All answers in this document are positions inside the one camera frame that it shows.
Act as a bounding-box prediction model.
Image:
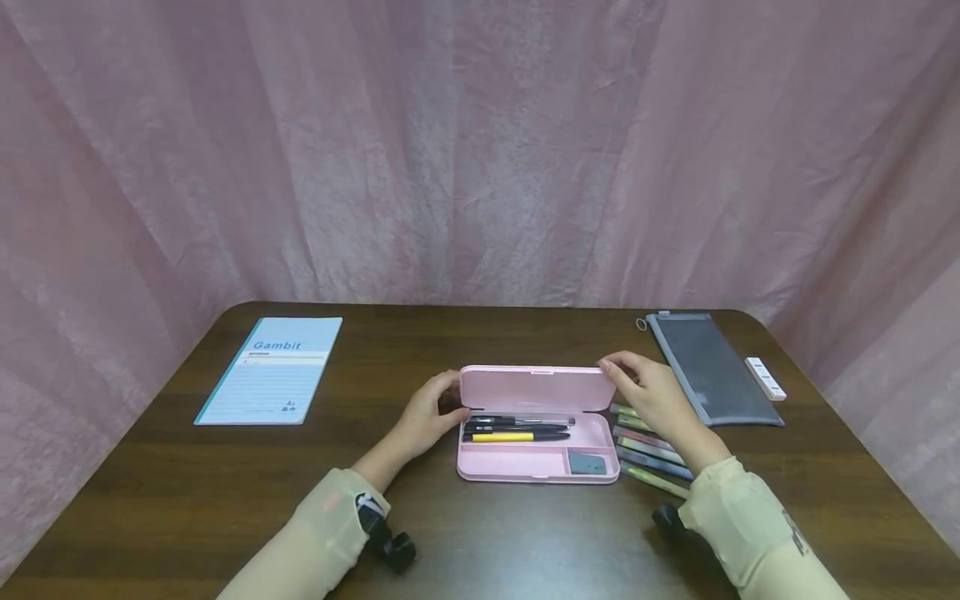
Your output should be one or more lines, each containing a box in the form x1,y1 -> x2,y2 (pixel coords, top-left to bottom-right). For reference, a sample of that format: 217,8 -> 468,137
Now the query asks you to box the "person's right hand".
597,351 -> 733,477

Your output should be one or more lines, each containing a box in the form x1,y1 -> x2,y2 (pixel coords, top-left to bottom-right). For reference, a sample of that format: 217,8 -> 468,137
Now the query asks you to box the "person's left hand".
372,370 -> 472,473

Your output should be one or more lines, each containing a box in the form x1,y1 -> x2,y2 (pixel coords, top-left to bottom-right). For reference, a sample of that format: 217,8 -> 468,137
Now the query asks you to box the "pink plastic pencil case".
455,364 -> 623,485

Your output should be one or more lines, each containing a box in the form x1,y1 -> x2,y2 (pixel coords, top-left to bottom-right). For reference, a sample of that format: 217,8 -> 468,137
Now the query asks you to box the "person's left forearm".
216,450 -> 398,600

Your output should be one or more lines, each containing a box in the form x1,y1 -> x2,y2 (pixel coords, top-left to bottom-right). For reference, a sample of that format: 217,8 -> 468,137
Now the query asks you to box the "person's right forearm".
677,455 -> 853,600

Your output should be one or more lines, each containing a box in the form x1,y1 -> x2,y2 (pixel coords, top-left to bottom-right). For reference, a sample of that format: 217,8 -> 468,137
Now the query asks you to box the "yellow and black pen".
462,431 -> 572,443

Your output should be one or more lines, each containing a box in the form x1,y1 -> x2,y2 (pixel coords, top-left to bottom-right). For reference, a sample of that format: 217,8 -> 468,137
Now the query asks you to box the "clear barrel pen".
467,414 -> 578,427

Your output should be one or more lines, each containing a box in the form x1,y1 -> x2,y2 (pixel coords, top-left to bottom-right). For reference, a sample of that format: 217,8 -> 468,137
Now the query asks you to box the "row of pastel highlighter pens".
607,402 -> 696,501

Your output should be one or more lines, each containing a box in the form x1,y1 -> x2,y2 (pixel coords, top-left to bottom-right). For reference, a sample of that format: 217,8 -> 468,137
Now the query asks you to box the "grey zip pencil pouch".
636,311 -> 787,428

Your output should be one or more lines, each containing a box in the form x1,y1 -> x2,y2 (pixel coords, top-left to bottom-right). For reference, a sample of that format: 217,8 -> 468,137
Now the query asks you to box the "black wrist band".
355,492 -> 418,575
650,502 -> 696,544

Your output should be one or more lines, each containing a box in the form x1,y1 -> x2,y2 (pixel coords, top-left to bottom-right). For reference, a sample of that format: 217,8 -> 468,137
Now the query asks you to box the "white rectangular eraser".
743,356 -> 788,403

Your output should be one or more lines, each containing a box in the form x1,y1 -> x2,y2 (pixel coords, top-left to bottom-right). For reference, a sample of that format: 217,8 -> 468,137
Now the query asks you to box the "light blue notebook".
192,316 -> 345,427

